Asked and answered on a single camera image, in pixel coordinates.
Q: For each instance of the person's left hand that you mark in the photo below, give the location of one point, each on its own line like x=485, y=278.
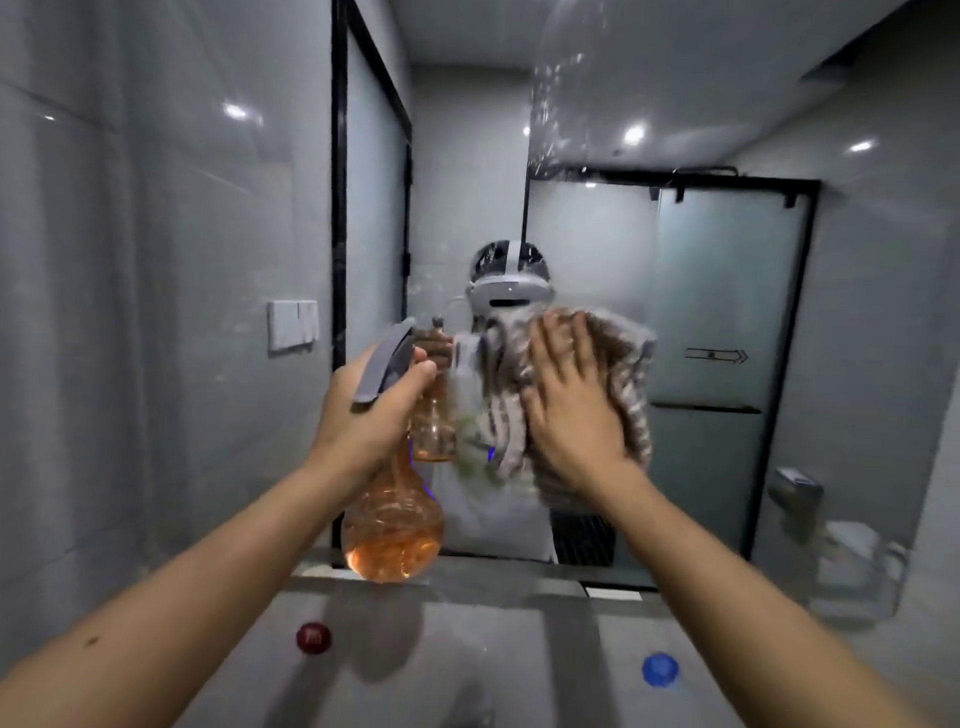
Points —
x=352, y=424

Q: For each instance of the white wall switch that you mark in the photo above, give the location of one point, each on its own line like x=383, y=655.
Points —
x=292, y=325

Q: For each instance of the red round tap knob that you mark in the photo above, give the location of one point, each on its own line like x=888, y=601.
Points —
x=313, y=638

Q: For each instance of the brown white striped cloth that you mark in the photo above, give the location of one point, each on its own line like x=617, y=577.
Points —
x=634, y=375

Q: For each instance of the person's right middle finger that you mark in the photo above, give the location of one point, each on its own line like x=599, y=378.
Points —
x=575, y=339

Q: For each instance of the black framed wall mirror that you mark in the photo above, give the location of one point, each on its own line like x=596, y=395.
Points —
x=720, y=247

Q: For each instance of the person's right hand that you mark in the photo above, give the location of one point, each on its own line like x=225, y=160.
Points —
x=577, y=420

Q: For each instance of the person's right thumb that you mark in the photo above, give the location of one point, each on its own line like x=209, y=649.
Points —
x=531, y=411

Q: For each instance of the person's right forearm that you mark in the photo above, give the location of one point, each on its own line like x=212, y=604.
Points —
x=735, y=615

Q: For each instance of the person's left forearm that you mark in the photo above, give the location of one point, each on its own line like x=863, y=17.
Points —
x=172, y=607

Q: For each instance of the person's left thumb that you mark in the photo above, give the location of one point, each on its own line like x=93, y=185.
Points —
x=411, y=381

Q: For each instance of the blue round tap knob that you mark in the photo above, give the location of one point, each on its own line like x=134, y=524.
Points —
x=661, y=670

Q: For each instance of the orange spray bottle grey trigger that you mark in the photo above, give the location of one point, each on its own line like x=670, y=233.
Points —
x=394, y=525

